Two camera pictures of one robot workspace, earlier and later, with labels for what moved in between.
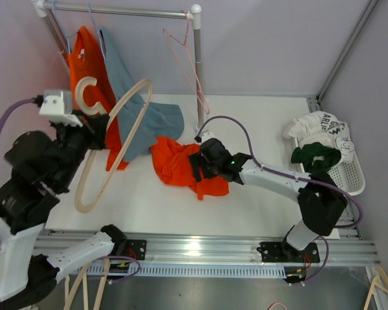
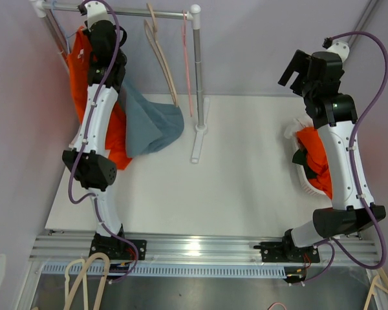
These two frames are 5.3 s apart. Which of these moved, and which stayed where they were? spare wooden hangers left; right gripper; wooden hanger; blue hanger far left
Moved: right gripper; wooden hanger
Stayed: spare wooden hangers left; blue hanger far left
